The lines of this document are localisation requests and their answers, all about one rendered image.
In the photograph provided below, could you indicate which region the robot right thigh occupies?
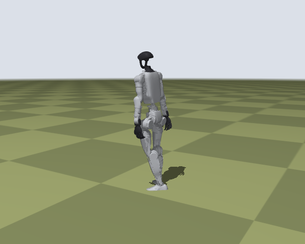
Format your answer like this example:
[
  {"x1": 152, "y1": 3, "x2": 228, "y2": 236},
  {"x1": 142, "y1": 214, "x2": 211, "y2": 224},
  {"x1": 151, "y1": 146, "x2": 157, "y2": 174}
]
[{"x1": 152, "y1": 116, "x2": 166, "y2": 155}]

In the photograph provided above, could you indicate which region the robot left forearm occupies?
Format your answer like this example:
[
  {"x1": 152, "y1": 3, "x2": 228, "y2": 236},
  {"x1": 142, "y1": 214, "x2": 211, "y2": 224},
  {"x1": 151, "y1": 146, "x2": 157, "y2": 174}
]
[{"x1": 134, "y1": 97, "x2": 142, "y2": 124}]

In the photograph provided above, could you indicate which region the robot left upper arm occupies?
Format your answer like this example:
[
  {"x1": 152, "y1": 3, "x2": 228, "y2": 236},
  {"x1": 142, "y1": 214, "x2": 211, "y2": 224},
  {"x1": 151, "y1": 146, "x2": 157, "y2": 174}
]
[{"x1": 134, "y1": 74, "x2": 145, "y2": 103}]

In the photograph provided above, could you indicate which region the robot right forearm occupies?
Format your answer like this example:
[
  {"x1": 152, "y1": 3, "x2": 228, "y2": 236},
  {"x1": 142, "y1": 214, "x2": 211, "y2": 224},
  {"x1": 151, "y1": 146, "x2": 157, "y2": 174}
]
[{"x1": 160, "y1": 95, "x2": 168, "y2": 116}]

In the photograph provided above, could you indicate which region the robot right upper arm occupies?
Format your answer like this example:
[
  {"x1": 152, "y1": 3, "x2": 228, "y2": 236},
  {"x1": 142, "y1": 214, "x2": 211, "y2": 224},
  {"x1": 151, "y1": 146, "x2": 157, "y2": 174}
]
[{"x1": 158, "y1": 72, "x2": 164, "y2": 98}]

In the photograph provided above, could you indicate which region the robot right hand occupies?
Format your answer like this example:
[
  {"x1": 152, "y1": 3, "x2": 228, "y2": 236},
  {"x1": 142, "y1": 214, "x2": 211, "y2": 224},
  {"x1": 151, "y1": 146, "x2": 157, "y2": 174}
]
[{"x1": 162, "y1": 111, "x2": 172, "y2": 130}]

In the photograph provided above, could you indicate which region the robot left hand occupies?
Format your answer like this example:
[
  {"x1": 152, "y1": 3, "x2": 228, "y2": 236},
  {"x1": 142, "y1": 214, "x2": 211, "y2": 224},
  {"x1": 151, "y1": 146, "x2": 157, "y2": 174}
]
[{"x1": 134, "y1": 119, "x2": 145, "y2": 139}]

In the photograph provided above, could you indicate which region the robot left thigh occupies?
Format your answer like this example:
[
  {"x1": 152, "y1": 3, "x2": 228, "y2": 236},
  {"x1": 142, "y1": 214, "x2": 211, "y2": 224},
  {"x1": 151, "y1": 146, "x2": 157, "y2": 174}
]
[{"x1": 140, "y1": 116, "x2": 159, "y2": 158}]

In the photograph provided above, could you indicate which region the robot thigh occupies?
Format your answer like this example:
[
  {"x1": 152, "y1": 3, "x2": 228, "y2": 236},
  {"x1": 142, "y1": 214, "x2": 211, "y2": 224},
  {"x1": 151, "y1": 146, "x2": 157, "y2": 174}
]
[
  {"x1": 140, "y1": 116, "x2": 159, "y2": 158},
  {"x1": 152, "y1": 116, "x2": 166, "y2": 155}
]

